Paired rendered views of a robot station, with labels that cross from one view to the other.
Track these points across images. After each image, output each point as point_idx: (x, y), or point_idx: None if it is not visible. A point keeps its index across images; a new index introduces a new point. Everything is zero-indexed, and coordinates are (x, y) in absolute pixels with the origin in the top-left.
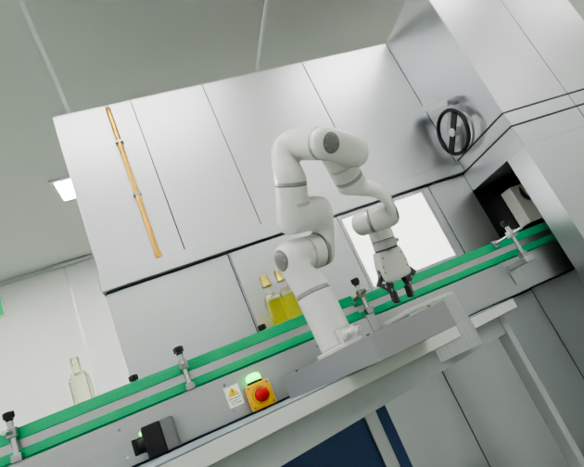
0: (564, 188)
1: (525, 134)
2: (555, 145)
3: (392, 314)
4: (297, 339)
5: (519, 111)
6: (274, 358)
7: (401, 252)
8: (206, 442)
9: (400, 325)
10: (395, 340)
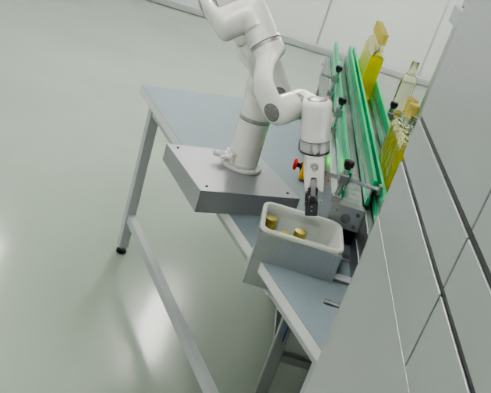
0: (330, 350)
1: (390, 200)
2: (374, 286)
3: (365, 236)
4: (338, 164)
5: (422, 144)
6: (330, 159)
7: (305, 164)
8: (163, 116)
9: (176, 161)
10: (170, 162)
